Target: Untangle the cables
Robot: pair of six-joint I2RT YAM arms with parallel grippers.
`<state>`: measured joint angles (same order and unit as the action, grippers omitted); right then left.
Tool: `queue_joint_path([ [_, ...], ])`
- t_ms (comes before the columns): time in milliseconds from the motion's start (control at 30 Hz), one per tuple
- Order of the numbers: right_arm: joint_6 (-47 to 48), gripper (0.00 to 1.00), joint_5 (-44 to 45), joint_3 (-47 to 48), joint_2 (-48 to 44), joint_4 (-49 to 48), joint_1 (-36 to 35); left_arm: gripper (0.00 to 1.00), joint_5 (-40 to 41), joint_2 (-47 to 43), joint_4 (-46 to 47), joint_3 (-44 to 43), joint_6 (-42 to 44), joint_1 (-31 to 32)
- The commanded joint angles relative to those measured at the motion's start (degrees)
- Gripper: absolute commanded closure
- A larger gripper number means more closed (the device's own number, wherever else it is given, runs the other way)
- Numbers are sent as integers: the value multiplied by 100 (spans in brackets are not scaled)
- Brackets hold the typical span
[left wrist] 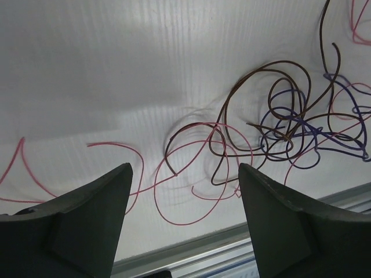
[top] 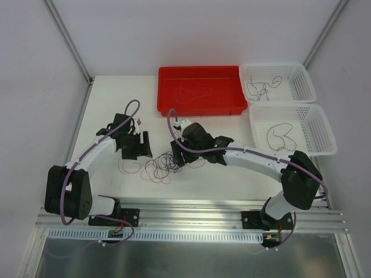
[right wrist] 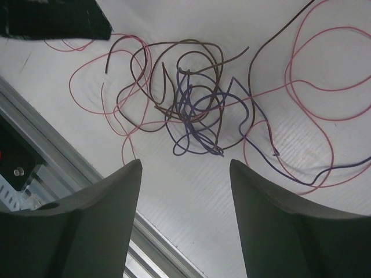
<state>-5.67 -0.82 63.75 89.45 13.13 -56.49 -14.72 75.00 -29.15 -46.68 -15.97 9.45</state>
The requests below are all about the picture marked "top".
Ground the white wire in tray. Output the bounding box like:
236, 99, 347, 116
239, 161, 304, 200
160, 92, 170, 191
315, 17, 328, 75
172, 83, 213, 105

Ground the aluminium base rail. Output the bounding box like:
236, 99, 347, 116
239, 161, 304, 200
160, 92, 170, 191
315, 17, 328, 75
36, 196, 348, 234

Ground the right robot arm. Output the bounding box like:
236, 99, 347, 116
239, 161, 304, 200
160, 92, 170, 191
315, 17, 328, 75
170, 120, 322, 231

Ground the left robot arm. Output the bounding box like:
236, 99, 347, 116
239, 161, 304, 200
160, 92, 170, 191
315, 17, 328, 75
44, 114, 152, 225

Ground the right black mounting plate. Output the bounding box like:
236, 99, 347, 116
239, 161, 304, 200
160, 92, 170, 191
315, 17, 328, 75
241, 211, 293, 231

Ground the far white perforated basket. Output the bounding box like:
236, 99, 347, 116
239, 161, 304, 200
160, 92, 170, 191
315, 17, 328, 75
239, 63, 317, 105

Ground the red plastic tray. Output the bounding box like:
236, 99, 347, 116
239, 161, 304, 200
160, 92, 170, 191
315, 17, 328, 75
157, 65, 248, 116

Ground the pink wire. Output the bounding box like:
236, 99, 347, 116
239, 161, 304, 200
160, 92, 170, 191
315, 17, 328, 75
118, 159, 141, 175

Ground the wire bundle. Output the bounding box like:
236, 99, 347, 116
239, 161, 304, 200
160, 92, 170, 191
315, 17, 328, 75
140, 150, 182, 185

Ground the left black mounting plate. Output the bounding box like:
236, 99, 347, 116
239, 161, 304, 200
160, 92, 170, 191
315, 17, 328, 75
88, 208, 140, 227

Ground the aluminium frame post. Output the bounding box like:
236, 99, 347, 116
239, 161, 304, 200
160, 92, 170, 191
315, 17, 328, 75
42, 0, 93, 85
303, 0, 351, 69

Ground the white perforated basket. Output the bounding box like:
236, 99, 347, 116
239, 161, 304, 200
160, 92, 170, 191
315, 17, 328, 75
249, 103, 337, 157
239, 63, 317, 105

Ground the white slotted cable duct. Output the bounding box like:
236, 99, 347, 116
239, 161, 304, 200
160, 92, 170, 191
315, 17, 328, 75
48, 228, 263, 244

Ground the left aluminium frame post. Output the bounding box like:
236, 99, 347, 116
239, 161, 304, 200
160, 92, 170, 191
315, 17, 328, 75
42, 0, 93, 85

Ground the near white perforated basket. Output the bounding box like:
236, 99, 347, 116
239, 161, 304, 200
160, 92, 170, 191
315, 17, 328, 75
249, 103, 337, 157

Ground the black mounting plate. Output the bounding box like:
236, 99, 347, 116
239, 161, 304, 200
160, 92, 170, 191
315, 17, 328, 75
241, 211, 293, 231
88, 208, 140, 227

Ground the right aluminium frame post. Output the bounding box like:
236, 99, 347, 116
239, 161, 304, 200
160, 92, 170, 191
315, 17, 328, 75
303, 0, 351, 69

